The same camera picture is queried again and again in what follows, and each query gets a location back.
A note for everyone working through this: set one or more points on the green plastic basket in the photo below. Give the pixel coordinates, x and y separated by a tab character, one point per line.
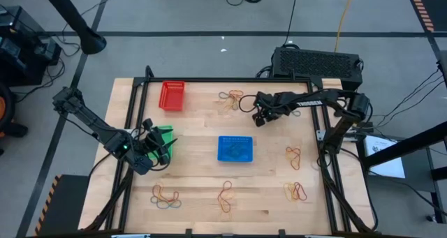
167	131

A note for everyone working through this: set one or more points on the teal rubber band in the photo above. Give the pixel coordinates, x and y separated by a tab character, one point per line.
220	95
299	113

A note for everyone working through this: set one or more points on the blue rubber band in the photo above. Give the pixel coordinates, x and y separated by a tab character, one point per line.
167	207

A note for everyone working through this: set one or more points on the orange and black wheel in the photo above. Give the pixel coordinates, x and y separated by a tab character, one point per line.
5	109

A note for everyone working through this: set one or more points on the red plastic basket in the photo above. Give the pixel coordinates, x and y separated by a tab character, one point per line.
172	96

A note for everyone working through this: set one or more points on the black aluminium table frame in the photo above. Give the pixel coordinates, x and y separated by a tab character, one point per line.
244	80

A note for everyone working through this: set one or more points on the black metal stand beam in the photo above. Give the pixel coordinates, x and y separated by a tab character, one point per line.
401	147

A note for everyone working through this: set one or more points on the blue plastic basket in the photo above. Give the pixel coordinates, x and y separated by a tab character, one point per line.
221	142

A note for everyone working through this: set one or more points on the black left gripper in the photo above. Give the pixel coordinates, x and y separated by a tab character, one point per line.
141	161

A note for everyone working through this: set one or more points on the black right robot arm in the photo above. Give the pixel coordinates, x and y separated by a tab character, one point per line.
358	105

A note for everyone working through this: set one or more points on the black stand pole with base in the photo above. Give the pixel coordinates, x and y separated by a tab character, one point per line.
91	42

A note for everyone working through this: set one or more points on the black equipment cart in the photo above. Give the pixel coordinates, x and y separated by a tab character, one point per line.
21	56

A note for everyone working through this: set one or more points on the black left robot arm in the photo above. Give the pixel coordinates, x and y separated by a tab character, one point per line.
91	121

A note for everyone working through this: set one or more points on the red rubber band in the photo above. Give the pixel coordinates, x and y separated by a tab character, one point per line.
219	198
295	167
174	198
241	92
305	195

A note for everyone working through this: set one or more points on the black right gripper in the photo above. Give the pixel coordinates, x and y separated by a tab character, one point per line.
274	102

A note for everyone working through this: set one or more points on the black perforated computer case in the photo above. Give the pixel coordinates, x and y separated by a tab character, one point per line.
314	63

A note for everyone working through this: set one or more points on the white paper sheet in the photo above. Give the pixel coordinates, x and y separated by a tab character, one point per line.
387	168

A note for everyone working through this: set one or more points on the silver metal bracket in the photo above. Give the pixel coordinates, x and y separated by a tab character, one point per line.
127	131
319	135

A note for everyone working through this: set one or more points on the black hazard striped platform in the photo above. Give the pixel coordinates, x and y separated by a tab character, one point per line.
436	4
66	203

